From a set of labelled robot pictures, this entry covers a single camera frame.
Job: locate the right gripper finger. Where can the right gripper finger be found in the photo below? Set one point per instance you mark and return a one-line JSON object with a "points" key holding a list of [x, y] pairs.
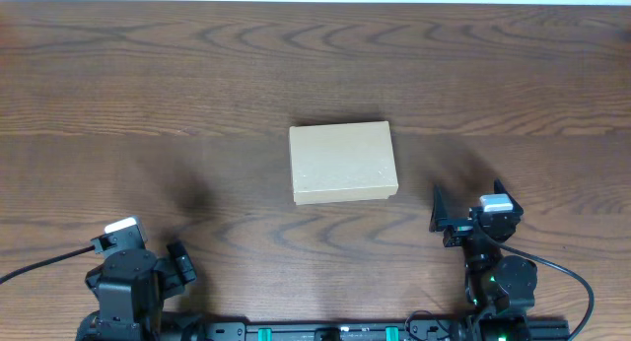
{"points": [[439, 218], [499, 187]]}

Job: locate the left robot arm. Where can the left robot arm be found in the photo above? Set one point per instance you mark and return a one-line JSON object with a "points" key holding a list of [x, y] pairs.
{"points": [[131, 287]]}

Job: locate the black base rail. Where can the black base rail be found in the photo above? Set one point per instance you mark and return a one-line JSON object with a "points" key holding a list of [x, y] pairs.
{"points": [[413, 330]]}

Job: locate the cardboard box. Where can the cardboard box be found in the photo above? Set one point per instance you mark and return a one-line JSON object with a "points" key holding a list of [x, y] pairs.
{"points": [[342, 162]]}

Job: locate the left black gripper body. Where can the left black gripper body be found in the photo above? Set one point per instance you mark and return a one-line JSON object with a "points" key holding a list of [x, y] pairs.
{"points": [[179, 261]]}

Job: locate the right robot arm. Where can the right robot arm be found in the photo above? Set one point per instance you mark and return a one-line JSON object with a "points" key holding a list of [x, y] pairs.
{"points": [[500, 287]]}

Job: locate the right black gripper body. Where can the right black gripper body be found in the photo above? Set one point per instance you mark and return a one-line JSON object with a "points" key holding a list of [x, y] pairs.
{"points": [[463, 228]]}

